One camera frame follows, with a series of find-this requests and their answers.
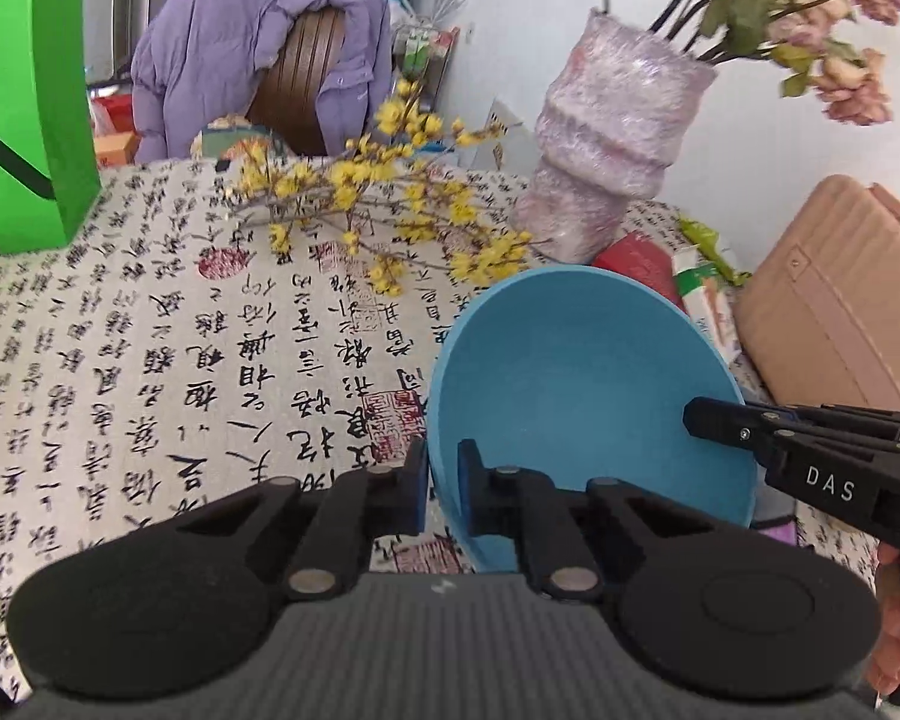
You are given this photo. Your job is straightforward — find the calligraphy print tablecloth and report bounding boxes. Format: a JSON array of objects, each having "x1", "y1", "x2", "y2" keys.
[{"x1": 0, "y1": 157, "x2": 886, "y2": 706}]

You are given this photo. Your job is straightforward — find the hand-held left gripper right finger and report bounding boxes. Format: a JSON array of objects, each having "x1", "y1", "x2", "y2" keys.
[{"x1": 456, "y1": 439, "x2": 728, "y2": 605}]

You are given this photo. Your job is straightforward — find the purple jacket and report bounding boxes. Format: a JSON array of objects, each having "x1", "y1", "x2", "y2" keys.
[{"x1": 130, "y1": 0, "x2": 392, "y2": 164}]

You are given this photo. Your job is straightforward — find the wooden chair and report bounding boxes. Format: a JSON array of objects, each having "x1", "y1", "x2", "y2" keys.
[{"x1": 246, "y1": 7, "x2": 346, "y2": 158}]

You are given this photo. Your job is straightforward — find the pink hard case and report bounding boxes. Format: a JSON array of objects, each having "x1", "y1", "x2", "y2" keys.
[{"x1": 733, "y1": 174, "x2": 900, "y2": 417}]

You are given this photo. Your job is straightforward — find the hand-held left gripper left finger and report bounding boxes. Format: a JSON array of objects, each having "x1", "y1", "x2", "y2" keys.
[{"x1": 171, "y1": 439, "x2": 430, "y2": 602}]

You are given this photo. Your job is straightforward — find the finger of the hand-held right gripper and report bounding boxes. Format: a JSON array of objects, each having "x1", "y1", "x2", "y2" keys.
[
  {"x1": 682, "y1": 396, "x2": 800, "y2": 467},
  {"x1": 750, "y1": 403, "x2": 900, "y2": 457}
]

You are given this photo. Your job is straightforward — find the green paper bag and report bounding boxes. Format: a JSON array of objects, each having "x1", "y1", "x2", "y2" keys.
[{"x1": 0, "y1": 0, "x2": 102, "y2": 260}]

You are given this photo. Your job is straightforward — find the person's right hand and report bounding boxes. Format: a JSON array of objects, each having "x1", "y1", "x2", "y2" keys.
[{"x1": 866, "y1": 544, "x2": 900, "y2": 698}]

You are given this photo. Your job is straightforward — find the yellow flower branch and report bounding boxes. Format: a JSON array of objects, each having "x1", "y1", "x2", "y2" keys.
[{"x1": 221, "y1": 79, "x2": 552, "y2": 297}]

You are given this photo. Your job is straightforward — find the blue bowl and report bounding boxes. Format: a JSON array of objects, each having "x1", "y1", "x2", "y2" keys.
[{"x1": 427, "y1": 264, "x2": 757, "y2": 575}]

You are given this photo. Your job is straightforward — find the green white snack packet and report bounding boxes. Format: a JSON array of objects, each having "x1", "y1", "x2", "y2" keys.
[{"x1": 671, "y1": 217, "x2": 751, "y2": 361}]

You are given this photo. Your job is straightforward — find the pink wrapped vase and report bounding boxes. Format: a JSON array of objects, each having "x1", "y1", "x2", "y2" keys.
[{"x1": 511, "y1": 7, "x2": 719, "y2": 265}]

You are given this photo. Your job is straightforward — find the dried pink roses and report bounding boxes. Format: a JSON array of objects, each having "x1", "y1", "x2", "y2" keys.
[{"x1": 649, "y1": 0, "x2": 900, "y2": 127}]

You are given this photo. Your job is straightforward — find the red packet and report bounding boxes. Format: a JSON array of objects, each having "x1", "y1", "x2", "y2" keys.
[{"x1": 591, "y1": 232, "x2": 687, "y2": 308}]

